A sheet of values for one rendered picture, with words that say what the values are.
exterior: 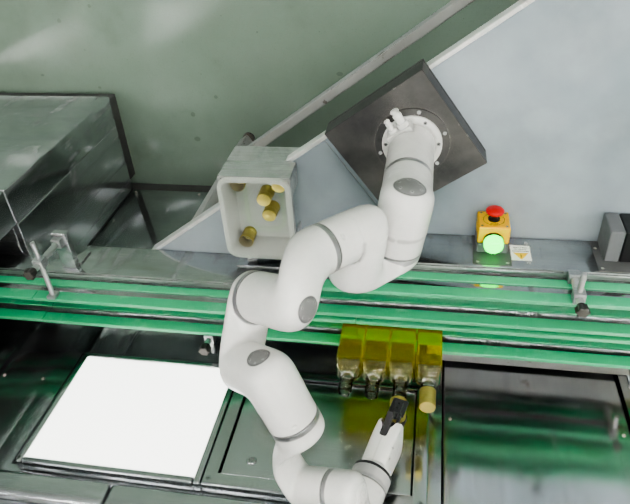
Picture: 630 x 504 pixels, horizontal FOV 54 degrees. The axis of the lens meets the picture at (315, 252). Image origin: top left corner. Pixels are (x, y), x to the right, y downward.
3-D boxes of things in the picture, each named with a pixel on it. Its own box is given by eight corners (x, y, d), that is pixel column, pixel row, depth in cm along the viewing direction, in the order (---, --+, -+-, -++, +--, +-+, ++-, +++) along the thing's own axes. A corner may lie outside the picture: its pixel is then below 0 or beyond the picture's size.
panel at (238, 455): (87, 358, 165) (17, 468, 138) (84, 350, 164) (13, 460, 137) (430, 389, 150) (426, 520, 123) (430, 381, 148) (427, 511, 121)
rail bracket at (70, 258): (76, 256, 171) (33, 310, 153) (58, 204, 161) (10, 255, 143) (92, 257, 170) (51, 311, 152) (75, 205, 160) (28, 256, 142)
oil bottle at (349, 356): (347, 318, 154) (334, 383, 137) (346, 301, 151) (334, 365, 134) (369, 320, 153) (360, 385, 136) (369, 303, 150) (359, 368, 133)
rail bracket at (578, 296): (561, 277, 137) (571, 317, 126) (568, 250, 132) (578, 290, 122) (581, 278, 136) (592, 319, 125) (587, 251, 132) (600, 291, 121)
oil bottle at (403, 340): (394, 321, 152) (387, 387, 135) (394, 304, 149) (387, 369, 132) (417, 323, 151) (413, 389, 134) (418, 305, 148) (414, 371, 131)
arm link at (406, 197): (439, 158, 115) (438, 204, 102) (424, 216, 123) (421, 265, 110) (388, 149, 116) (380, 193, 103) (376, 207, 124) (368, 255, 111)
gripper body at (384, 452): (388, 502, 116) (406, 455, 124) (389, 470, 110) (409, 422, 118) (350, 488, 118) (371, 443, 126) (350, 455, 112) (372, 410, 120)
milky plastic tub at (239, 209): (237, 237, 161) (228, 257, 154) (225, 160, 148) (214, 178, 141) (303, 240, 158) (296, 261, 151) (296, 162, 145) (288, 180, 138)
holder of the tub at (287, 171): (241, 252, 165) (233, 270, 158) (226, 160, 148) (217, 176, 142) (304, 256, 162) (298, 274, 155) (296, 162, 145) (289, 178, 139)
